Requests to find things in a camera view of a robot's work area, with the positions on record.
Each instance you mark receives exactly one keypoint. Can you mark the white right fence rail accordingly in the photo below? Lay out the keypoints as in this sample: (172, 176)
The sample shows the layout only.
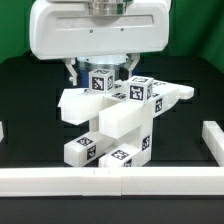
(213, 136)

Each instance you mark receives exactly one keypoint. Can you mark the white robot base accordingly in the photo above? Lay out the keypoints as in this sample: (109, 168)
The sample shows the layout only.
(113, 62)

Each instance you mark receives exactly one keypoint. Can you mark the white tagged cube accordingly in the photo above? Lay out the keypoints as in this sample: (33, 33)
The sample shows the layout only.
(140, 89)
(101, 80)

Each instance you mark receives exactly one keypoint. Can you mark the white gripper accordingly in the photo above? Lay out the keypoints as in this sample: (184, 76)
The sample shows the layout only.
(65, 29)

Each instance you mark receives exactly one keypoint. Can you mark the white left fence rail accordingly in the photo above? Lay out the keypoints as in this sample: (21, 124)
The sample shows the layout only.
(1, 131)

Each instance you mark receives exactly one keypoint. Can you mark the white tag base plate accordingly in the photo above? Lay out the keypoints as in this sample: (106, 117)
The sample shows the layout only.
(67, 93)

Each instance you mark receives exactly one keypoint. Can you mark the white fence rail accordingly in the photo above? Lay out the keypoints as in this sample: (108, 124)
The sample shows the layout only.
(15, 182)
(213, 136)
(1, 131)

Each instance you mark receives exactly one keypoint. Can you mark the white front fence rail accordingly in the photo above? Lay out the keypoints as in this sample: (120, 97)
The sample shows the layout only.
(15, 182)

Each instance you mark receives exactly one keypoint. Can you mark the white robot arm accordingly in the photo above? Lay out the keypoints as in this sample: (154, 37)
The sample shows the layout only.
(98, 32)

